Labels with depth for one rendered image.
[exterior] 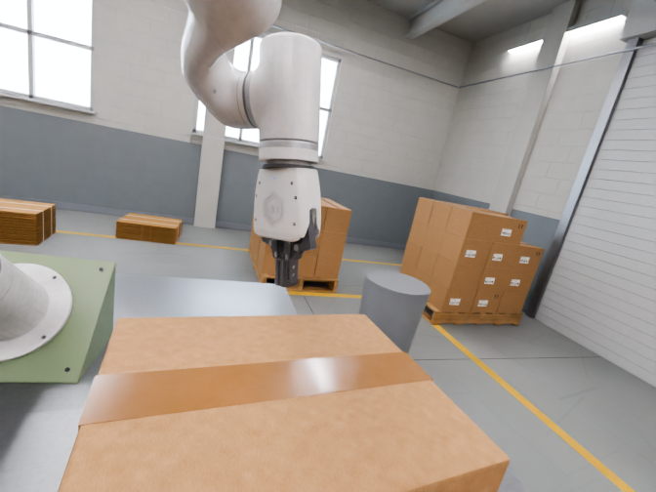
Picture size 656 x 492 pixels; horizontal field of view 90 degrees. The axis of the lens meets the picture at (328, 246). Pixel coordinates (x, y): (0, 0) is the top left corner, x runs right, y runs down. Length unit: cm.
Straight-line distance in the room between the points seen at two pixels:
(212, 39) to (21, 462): 61
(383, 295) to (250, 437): 194
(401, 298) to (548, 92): 378
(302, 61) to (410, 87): 576
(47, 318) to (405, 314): 184
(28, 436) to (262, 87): 62
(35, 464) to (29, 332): 26
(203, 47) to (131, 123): 506
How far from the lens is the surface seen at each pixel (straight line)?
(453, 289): 341
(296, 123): 45
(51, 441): 72
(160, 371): 33
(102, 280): 86
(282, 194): 45
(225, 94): 49
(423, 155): 634
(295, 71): 47
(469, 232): 328
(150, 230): 444
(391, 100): 603
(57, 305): 85
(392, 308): 219
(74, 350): 83
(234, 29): 37
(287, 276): 49
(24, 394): 82
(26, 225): 423
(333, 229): 336
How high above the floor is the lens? 131
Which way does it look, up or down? 14 degrees down
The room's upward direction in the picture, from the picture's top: 12 degrees clockwise
